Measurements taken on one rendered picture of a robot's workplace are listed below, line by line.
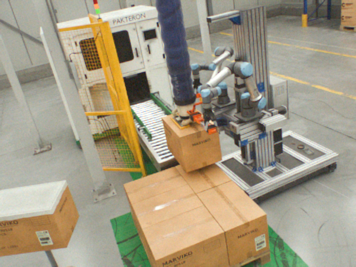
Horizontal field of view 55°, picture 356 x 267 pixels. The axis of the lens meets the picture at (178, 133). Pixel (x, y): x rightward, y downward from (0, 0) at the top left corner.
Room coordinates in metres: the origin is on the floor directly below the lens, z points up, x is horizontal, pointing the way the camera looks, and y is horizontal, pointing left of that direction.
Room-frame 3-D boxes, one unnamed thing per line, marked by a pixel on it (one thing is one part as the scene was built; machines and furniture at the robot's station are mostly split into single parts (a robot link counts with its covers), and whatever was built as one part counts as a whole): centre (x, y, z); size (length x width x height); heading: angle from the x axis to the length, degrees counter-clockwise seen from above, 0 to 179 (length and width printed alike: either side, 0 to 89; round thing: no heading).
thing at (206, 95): (2.71, -0.29, 1.50); 0.09 x 0.08 x 0.11; 125
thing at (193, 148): (3.24, -0.12, 0.87); 0.60 x 0.40 x 0.40; 15
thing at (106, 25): (4.18, 0.90, 1.05); 0.87 x 0.10 x 2.10; 68
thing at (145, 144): (4.45, 0.57, 0.50); 2.31 x 0.05 x 0.19; 16
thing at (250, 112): (3.18, -0.75, 1.09); 0.15 x 0.15 x 0.10
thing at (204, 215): (2.68, 0.04, 0.34); 1.20 x 1.00 x 0.40; 16
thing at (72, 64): (3.88, 1.02, 1.62); 0.20 x 0.05 x 0.30; 16
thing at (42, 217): (2.43, 1.36, 0.82); 0.60 x 0.40 x 0.40; 85
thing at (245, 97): (3.18, -0.75, 1.20); 0.13 x 0.12 x 0.14; 35
